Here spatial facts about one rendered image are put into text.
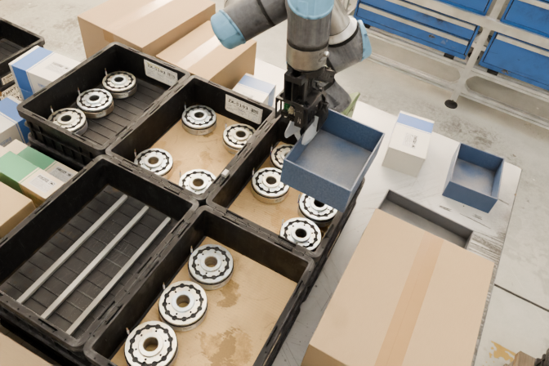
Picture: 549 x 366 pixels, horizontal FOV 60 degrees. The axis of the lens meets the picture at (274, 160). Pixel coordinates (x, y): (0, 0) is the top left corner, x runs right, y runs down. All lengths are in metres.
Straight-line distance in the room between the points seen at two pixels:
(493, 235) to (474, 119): 1.68
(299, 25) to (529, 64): 2.30
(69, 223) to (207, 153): 0.41
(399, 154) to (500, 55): 1.55
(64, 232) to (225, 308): 0.44
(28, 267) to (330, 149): 0.73
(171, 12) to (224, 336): 1.19
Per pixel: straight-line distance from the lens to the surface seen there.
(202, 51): 1.70
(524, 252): 2.60
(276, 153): 1.34
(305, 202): 1.24
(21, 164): 1.36
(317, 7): 0.80
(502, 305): 2.37
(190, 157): 1.36
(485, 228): 1.59
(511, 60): 3.02
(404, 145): 1.58
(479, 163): 1.76
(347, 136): 1.11
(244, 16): 0.91
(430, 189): 1.61
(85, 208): 1.28
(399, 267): 1.14
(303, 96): 0.89
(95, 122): 1.50
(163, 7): 1.87
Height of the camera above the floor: 1.82
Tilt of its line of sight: 46 degrees down
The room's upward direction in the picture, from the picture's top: 8 degrees clockwise
